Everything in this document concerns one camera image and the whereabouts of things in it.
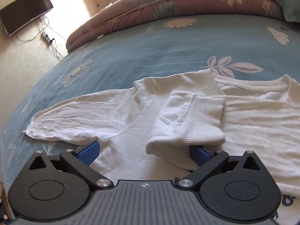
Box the white long-sleeve printed shirt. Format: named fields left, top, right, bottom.
left=25, top=70, right=299, bottom=224

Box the blue floral bed sheet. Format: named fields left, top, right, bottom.
left=1, top=14, right=299, bottom=190

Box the white power strip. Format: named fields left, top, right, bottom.
left=41, top=31, right=53, bottom=45

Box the black flat television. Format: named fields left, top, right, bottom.
left=1, top=0, right=53, bottom=37

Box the green flower pillow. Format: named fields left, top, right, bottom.
left=275, top=0, right=300, bottom=23

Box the pink floral folded quilt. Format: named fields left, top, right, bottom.
left=66, top=0, right=283, bottom=52

